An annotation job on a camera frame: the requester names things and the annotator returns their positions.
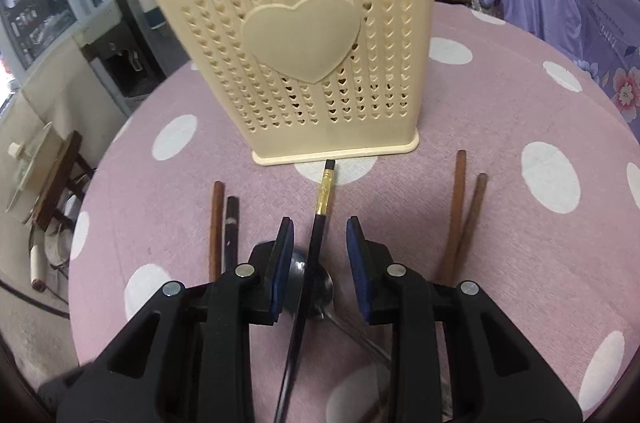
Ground pink polka dot tablecloth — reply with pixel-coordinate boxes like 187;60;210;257
69;0;640;423

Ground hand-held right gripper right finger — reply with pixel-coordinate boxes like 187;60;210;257
346;216;583;423

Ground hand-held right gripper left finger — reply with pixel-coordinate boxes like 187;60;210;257
40;216;296;423

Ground white handheld device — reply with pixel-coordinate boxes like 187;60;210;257
29;243;48;291

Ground metal spoon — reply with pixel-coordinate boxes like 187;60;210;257
277;245;393;371

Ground black gold-banded chopstick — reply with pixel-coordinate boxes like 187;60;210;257
272;159;337;423

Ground brown wooden chopstick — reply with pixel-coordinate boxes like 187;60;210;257
447;174;488;284
437;150;467;281
209;181;225;282

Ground cream cooking pot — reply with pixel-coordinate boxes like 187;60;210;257
6;123;56;214

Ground grey water dispenser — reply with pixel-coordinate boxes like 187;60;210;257
80;0;168;101

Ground cream plastic utensil holder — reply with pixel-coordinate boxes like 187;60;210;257
146;0;442;167

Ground dark silver-banded chopstick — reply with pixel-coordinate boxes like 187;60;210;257
223;196;240;274

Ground purple floral cloth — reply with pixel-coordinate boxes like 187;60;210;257
477;0;640;126

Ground dark wooden stool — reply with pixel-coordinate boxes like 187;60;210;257
32;130;96;229

